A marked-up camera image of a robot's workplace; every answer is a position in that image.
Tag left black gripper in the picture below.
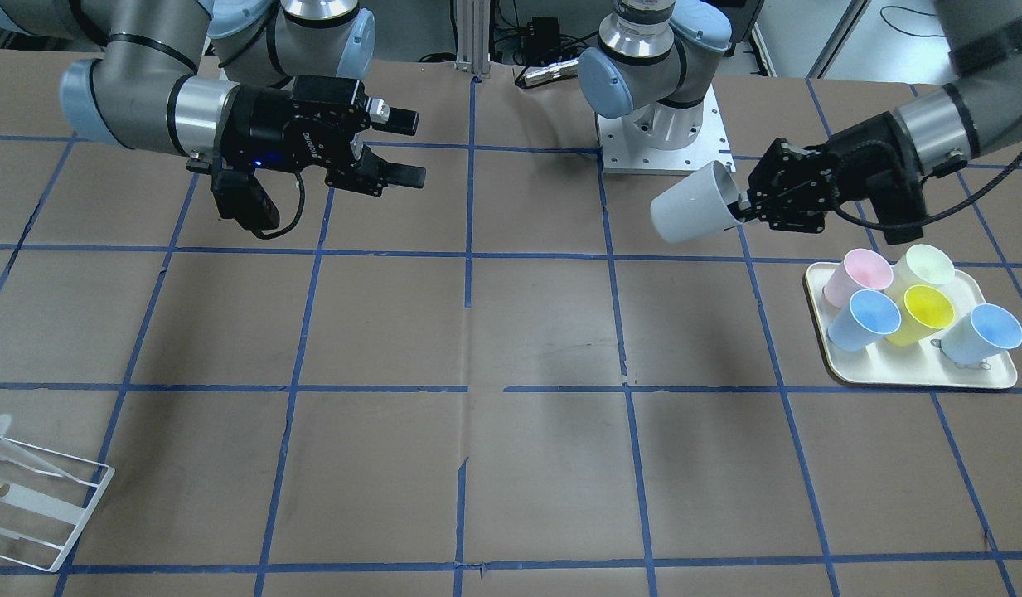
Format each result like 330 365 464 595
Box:
726 112 925 245

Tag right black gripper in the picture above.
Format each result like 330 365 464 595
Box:
210 75 427 196

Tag grey plastic cup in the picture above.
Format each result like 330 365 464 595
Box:
650 162 744 243

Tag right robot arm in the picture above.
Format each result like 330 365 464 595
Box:
0 1 426 199

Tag pink plastic cup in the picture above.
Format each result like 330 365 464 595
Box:
822 248 894 308

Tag blue cup far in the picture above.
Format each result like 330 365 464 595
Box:
826 289 902 352

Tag blue cup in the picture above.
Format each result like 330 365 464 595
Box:
940 303 1022 366
826 289 902 352

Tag cream white plastic cup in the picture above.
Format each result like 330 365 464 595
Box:
884 243 957 301

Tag yellow plastic cup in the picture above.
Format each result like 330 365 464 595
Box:
885 286 957 347

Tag blue cup near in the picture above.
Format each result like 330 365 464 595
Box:
940 303 1022 366

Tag cream plastic tray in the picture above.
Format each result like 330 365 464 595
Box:
803 261 1019 391

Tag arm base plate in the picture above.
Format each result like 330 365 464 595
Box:
595 86 737 175

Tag black camera cable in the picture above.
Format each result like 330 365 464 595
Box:
830 133 1022 233

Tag aluminium frame post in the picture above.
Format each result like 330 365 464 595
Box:
453 0 492 79

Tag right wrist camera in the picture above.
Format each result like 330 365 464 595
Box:
211 169 282 233

